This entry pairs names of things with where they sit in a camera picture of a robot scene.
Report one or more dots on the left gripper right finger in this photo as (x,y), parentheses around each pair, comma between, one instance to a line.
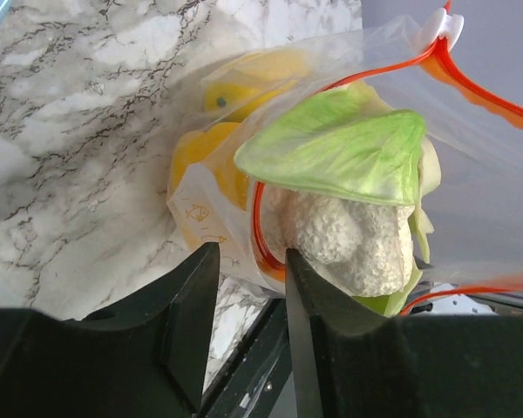
(349,361)

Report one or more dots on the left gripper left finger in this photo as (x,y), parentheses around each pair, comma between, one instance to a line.
(142,356)

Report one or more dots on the white cauliflower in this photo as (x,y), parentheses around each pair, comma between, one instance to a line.
(342,176)

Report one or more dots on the clear zip top bag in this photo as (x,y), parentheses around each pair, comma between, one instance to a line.
(477,210)

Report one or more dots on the yellow bell pepper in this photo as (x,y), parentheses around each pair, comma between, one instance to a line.
(204,185)

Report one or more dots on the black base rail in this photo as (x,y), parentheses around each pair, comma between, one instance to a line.
(253,366)

